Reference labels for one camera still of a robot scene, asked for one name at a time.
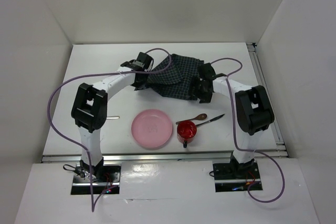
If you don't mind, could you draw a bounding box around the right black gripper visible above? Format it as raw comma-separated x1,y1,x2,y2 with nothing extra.
187,76,213,103

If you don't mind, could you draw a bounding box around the dark checked cloth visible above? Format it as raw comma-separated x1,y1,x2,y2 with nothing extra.
142,54,204,101

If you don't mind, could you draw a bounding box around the red mug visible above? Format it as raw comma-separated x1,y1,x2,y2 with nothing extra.
177,121,197,148

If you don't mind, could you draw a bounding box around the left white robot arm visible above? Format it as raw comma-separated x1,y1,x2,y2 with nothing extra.
71,52,154,182

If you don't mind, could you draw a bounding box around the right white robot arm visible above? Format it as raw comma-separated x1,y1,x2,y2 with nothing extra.
190,63,275,178

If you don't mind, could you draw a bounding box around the wooden spoon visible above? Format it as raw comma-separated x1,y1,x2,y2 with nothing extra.
175,113,207,125

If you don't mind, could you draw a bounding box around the steel knife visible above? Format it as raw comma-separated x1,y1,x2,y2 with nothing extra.
195,114,225,128

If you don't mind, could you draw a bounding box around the steel fork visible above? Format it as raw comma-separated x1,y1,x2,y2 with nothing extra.
107,116,120,120

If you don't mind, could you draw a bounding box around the pink plate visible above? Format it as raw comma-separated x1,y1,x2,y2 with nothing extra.
131,109,173,149

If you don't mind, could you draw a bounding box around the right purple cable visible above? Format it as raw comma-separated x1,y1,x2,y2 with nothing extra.
209,57,286,204

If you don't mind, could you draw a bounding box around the purple cable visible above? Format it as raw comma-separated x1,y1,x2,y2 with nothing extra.
209,57,286,204
47,48,173,213

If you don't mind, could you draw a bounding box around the aluminium front rail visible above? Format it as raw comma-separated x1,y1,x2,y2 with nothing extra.
40,150,237,164

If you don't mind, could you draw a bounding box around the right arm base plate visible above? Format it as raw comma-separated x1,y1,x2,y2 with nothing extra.
209,162,263,193

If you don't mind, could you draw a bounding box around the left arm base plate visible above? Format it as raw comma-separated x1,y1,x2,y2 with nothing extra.
63,164,121,195

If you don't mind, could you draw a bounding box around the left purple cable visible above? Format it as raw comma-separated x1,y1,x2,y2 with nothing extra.
47,48,173,213

